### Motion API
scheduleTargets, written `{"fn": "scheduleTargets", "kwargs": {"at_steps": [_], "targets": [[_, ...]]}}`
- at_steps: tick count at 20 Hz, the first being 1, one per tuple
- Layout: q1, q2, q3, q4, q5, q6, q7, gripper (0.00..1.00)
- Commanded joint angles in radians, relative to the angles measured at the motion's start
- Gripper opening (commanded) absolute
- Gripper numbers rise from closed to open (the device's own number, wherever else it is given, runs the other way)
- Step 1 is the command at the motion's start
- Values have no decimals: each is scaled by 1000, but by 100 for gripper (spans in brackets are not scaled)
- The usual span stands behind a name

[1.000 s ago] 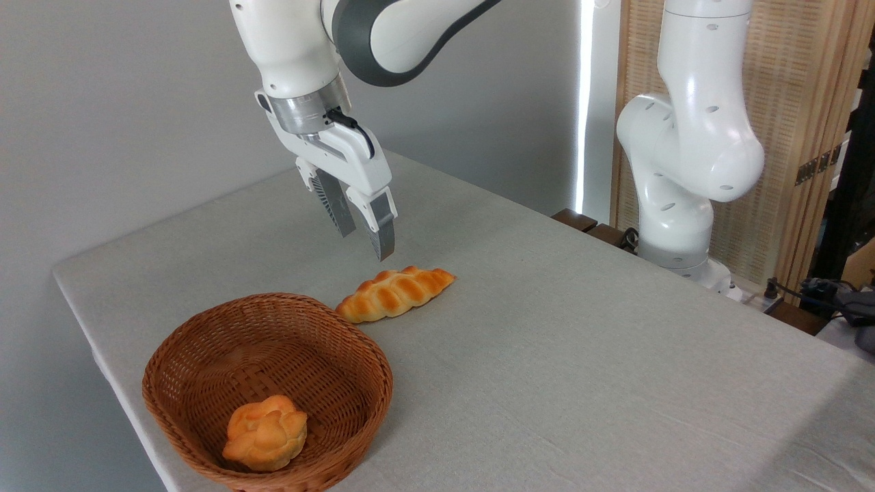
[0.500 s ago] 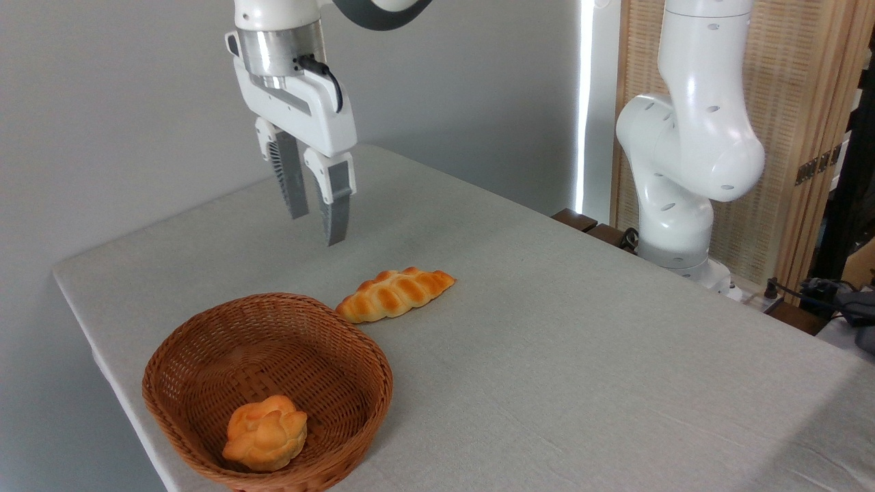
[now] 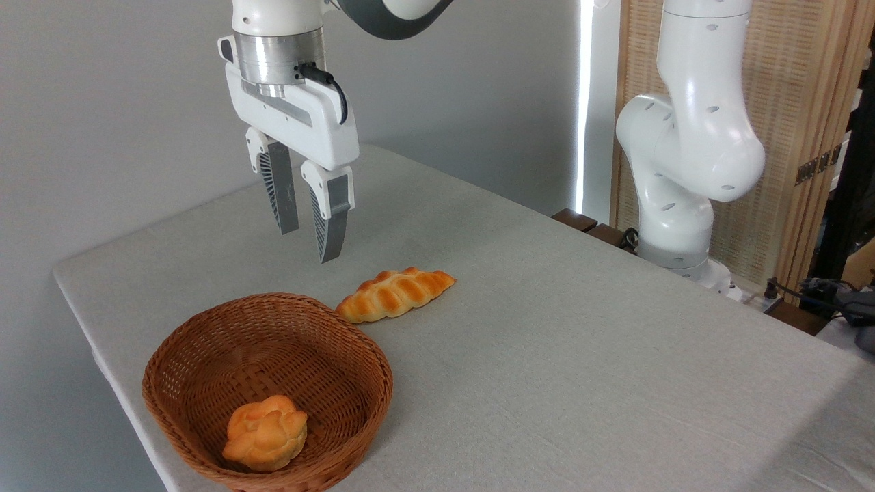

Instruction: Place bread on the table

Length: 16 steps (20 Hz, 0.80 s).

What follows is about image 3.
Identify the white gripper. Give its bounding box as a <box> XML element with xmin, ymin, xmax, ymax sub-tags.
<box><xmin>217</xmin><ymin>36</ymin><xmax>360</xmax><ymax>264</ymax></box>

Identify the long braided bread loaf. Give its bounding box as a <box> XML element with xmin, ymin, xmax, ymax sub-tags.
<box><xmin>335</xmin><ymin>266</ymin><xmax>457</xmax><ymax>324</ymax></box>

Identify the round knotted bread roll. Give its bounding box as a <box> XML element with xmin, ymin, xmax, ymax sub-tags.
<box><xmin>222</xmin><ymin>394</ymin><xmax>308</xmax><ymax>472</ymax></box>

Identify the brown wicker basket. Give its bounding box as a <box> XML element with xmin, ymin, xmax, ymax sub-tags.
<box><xmin>142</xmin><ymin>292</ymin><xmax>394</xmax><ymax>492</ymax></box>

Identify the light grey tablecloth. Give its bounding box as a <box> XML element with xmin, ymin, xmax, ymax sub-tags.
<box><xmin>53</xmin><ymin>143</ymin><xmax>875</xmax><ymax>492</ymax></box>

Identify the black metal stand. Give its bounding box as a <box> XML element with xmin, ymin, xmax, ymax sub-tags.
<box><xmin>813</xmin><ymin>34</ymin><xmax>875</xmax><ymax>281</ymax></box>

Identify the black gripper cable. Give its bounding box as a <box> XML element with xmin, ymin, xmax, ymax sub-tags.
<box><xmin>297</xmin><ymin>63</ymin><xmax>349</xmax><ymax>125</ymax></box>

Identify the black cables and power adapter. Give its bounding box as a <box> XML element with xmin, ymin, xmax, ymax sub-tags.
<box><xmin>764</xmin><ymin>277</ymin><xmax>875</xmax><ymax>356</ymax></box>

